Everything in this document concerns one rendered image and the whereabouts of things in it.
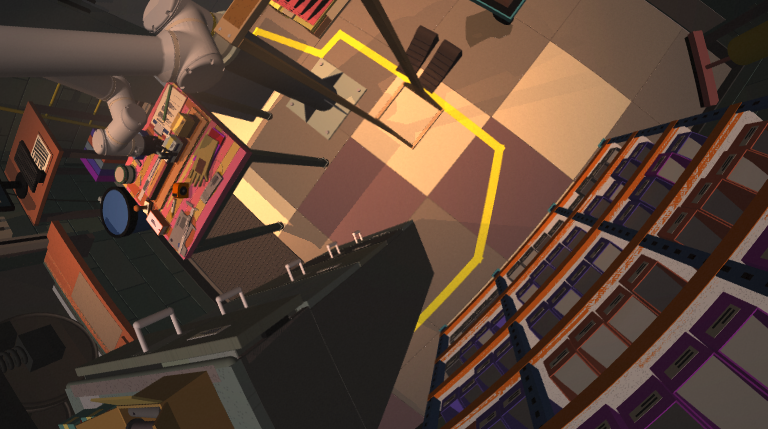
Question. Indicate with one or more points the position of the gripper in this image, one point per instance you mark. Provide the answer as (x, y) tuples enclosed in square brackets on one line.
[(151, 144)]

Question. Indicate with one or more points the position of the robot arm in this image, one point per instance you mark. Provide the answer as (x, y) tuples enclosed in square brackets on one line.
[(78, 51)]

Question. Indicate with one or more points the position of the pale grey box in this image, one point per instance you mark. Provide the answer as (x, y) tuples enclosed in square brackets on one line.
[(172, 143)]

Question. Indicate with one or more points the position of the orange block with dark hole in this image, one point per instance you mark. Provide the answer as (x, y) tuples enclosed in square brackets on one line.
[(180, 189)]

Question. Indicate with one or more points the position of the small white box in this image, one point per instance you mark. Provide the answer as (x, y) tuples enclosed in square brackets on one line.
[(157, 222)]

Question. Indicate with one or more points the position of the brown box with white grille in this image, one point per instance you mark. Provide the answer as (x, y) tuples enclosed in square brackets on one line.
[(27, 129)]

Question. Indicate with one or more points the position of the pale drawer label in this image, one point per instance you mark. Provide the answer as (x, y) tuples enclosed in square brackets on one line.
[(210, 333)]

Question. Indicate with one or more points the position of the green drawer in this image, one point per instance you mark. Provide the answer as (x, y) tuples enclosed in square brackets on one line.
[(180, 342)]

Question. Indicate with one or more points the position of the yellow-brown cardboard box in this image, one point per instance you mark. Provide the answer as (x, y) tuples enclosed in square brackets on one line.
[(192, 405)]

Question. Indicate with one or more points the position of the green drawer cabinet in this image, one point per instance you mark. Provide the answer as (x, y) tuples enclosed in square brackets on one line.
[(360, 321)]

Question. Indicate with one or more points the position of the dark brown block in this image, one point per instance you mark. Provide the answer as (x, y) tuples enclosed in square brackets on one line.
[(421, 48), (442, 64)]

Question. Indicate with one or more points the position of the orange and blue shelf rack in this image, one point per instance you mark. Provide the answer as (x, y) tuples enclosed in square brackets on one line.
[(600, 261)]

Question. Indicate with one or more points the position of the grey short cylinder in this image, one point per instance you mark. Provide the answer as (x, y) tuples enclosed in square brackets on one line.
[(125, 174)]

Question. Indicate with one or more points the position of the cream and green card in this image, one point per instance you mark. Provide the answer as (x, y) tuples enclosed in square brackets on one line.
[(171, 102)]

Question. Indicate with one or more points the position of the olive glove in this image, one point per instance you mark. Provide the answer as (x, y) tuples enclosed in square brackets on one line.
[(209, 156)]

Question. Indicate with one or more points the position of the grey flat plate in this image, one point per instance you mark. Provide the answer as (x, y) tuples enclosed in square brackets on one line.
[(183, 228), (212, 187)]

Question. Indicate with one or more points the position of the blue round disc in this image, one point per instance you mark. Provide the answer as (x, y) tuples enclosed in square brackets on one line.
[(117, 212)]

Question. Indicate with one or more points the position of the pink-topped table with dark legs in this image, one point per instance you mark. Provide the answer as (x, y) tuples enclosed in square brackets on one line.
[(231, 156)]

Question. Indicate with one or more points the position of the dark textured floor mat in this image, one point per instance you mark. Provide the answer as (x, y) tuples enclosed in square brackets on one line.
[(240, 255)]

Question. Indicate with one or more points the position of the orange-brown board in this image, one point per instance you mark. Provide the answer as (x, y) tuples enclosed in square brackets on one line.
[(84, 291)]

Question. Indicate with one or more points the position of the dark round drum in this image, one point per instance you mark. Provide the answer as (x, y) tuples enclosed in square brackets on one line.
[(54, 333)]

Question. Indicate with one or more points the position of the red-brown storage bin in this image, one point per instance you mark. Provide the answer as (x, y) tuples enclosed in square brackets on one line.
[(579, 369), (657, 285)]

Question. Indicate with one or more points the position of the red-brown push broom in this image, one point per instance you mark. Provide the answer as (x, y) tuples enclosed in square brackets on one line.
[(702, 69)]

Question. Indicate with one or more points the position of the purple storage bin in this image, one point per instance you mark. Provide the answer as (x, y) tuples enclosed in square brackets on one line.
[(651, 411), (723, 321)]

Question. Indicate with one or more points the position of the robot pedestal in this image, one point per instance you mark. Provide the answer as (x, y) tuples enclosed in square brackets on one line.
[(327, 120)]

